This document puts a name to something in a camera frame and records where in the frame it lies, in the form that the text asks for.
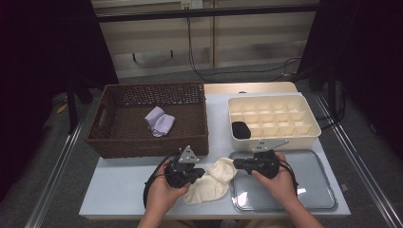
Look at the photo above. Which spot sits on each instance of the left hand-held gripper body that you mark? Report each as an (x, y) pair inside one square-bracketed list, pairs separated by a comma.
[(179, 174)]

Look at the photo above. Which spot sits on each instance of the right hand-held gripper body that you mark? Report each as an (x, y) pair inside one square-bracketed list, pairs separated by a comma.
[(266, 164)]

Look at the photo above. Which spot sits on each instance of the cream sock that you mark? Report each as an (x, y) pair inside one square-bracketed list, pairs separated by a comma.
[(202, 190), (223, 171)]

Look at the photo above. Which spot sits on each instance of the black sock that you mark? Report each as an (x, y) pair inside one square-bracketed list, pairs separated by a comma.
[(240, 130)]

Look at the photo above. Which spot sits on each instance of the small yellow object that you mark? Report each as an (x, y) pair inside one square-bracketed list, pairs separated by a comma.
[(61, 108)]

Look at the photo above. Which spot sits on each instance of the cream divided storage box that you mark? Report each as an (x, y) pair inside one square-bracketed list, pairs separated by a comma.
[(285, 144)]

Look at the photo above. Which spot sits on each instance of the brown wicker basket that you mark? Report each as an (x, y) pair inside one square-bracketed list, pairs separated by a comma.
[(190, 145)]

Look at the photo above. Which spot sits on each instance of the metal floor rail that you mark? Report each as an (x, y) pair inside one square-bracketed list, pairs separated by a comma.
[(358, 164), (53, 177)]

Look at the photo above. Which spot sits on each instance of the person's right hand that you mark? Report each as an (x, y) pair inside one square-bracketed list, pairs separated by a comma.
[(280, 190)]

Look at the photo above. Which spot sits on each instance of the clear plastic lid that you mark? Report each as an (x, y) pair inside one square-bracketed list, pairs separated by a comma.
[(316, 177)]

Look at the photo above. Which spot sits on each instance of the white wall socket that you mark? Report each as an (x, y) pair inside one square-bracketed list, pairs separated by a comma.
[(191, 3)]

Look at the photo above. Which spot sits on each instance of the person's left hand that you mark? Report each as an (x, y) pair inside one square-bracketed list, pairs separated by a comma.
[(164, 196)]

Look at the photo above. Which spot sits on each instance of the small grey block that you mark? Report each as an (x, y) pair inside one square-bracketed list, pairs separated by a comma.
[(344, 187)]

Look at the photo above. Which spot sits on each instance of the black horizontal bar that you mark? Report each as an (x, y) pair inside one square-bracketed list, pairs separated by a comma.
[(206, 13)]

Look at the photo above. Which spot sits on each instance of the black wall bracket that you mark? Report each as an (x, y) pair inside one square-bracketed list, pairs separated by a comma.
[(134, 57), (171, 53)]

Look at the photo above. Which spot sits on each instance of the black curtain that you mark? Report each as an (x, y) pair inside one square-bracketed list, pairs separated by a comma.
[(374, 63)]

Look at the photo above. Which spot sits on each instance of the person's beige trousers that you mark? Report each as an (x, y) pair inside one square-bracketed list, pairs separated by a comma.
[(253, 224)]

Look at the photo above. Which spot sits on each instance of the black metal stand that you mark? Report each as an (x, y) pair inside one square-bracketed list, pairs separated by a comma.
[(72, 107)]

